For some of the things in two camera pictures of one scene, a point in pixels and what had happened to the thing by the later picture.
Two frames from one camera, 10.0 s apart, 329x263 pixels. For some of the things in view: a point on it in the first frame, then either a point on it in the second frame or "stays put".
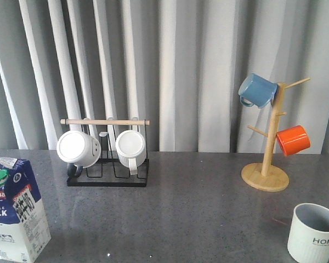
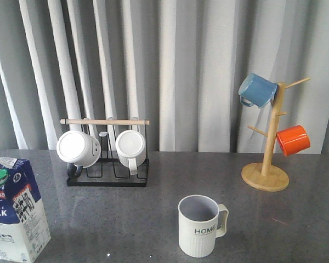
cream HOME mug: (314, 233) to (201, 220)
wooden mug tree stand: (263, 176) stays put
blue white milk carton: (18, 229) stays put
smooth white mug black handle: (79, 150) stays put
